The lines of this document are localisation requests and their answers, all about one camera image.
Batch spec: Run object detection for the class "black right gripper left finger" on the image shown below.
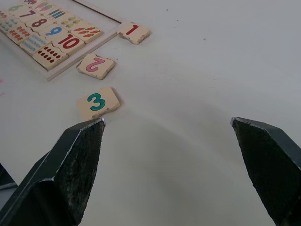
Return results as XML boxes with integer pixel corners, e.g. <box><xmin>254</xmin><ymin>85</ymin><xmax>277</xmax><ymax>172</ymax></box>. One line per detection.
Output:
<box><xmin>0</xmin><ymin>117</ymin><xmax>106</xmax><ymax>226</ymax></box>

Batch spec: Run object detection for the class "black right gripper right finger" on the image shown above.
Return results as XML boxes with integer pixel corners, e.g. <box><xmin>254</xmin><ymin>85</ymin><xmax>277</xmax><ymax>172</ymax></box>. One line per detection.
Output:
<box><xmin>230</xmin><ymin>116</ymin><xmax>301</xmax><ymax>226</ymax></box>

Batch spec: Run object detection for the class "wooden tile green number 3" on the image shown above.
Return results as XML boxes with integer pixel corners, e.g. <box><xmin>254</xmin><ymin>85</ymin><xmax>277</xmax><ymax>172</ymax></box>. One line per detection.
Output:
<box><xmin>76</xmin><ymin>86</ymin><xmax>121</xmax><ymax>121</ymax></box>

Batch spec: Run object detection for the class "wooden tile pink number 2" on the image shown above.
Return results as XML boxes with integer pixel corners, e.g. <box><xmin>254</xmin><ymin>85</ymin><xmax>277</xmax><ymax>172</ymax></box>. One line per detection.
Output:
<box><xmin>76</xmin><ymin>53</ymin><xmax>116</xmax><ymax>81</ymax></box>

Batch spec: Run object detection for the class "wooden tile red number 10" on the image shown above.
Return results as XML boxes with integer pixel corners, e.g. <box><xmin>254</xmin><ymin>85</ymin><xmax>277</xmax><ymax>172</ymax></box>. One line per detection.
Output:
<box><xmin>52</xmin><ymin>32</ymin><xmax>86</xmax><ymax>57</ymax></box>

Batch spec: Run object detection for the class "wooden tile blue number 9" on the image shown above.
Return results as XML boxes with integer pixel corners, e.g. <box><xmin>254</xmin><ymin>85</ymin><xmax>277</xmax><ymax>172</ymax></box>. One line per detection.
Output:
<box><xmin>38</xmin><ymin>23</ymin><xmax>71</xmax><ymax>42</ymax></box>

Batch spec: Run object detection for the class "wooden tile brown number 8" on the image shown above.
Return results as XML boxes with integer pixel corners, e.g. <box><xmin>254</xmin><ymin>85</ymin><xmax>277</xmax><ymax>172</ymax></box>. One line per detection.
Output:
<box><xmin>24</xmin><ymin>16</ymin><xmax>55</xmax><ymax>31</ymax></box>

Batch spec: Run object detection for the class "wooden tile red number 1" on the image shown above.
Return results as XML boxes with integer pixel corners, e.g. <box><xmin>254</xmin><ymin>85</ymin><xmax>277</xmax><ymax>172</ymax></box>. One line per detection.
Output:
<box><xmin>117</xmin><ymin>22</ymin><xmax>151</xmax><ymax>45</ymax></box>

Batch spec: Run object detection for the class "wooden tile purple number 7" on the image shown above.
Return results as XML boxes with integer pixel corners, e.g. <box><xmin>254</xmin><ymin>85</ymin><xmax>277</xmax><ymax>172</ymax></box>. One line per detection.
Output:
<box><xmin>12</xmin><ymin>8</ymin><xmax>42</xmax><ymax>22</ymax></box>

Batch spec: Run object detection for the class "wooden tile green number 6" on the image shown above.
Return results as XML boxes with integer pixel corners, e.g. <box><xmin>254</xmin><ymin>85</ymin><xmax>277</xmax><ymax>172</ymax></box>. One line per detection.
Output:
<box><xmin>0</xmin><ymin>2</ymin><xmax>29</xmax><ymax>15</ymax></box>

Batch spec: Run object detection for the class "wooden tile with dark red dots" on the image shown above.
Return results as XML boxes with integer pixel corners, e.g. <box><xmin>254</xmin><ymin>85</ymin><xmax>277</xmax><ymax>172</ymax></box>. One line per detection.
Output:
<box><xmin>32</xmin><ymin>43</ymin><xmax>69</xmax><ymax>72</ymax></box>

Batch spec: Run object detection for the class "wooden tile with light blue pictures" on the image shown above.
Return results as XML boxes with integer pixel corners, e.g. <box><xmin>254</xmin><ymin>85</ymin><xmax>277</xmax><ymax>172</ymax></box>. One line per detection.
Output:
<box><xmin>19</xmin><ymin>34</ymin><xmax>52</xmax><ymax>55</ymax></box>

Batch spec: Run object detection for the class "wooden tile with carrots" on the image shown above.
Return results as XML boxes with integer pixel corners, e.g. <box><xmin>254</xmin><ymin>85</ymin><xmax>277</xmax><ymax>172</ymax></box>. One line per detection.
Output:
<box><xmin>70</xmin><ymin>22</ymin><xmax>104</xmax><ymax>44</ymax></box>

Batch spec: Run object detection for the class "wooden tile with orange pictures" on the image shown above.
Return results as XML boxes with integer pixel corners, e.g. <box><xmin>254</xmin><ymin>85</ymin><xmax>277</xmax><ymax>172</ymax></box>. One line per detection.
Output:
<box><xmin>8</xmin><ymin>25</ymin><xmax>36</xmax><ymax>46</ymax></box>

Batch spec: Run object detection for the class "wooden tile with yellow pictures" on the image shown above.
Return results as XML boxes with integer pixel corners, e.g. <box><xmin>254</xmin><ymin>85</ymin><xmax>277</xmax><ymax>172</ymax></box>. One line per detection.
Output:
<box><xmin>56</xmin><ymin>15</ymin><xmax>82</xmax><ymax>31</ymax></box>

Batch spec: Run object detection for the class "wooden tile with coloured pencils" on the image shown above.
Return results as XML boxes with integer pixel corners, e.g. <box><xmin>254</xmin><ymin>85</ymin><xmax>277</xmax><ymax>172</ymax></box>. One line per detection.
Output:
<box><xmin>43</xmin><ymin>8</ymin><xmax>69</xmax><ymax>21</ymax></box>

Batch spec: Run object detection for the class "wooden tile with blue drops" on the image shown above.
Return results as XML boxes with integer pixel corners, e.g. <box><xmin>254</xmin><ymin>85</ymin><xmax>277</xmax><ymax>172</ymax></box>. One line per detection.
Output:
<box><xmin>0</xmin><ymin>18</ymin><xmax>22</xmax><ymax>35</ymax></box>

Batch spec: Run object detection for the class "wooden tile with ice creams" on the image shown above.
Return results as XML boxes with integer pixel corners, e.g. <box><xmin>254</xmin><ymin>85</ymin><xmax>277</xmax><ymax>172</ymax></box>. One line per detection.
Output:
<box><xmin>31</xmin><ymin>0</ymin><xmax>56</xmax><ymax>13</ymax></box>

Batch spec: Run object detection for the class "wooden puzzle board frame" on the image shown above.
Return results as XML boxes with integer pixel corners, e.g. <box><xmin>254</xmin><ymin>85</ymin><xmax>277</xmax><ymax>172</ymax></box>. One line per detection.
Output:
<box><xmin>0</xmin><ymin>0</ymin><xmax>123</xmax><ymax>82</ymax></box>

